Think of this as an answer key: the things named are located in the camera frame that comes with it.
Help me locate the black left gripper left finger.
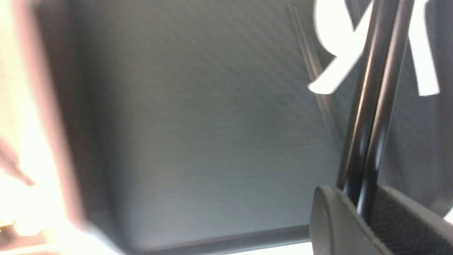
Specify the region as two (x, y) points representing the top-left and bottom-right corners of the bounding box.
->
(309, 186), (393, 255)

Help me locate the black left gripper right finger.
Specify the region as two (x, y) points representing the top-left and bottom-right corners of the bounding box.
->
(369, 187), (453, 255)

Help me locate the black chopstick gold band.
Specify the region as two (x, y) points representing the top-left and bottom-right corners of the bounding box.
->
(336, 0), (398, 206)
(357, 0), (415, 221)

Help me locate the white ceramic spoon underneath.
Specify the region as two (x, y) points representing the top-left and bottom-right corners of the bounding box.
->
(409, 0), (440, 96)

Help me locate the black rectangular tray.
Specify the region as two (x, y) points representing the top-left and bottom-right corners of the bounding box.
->
(31, 0), (452, 255)

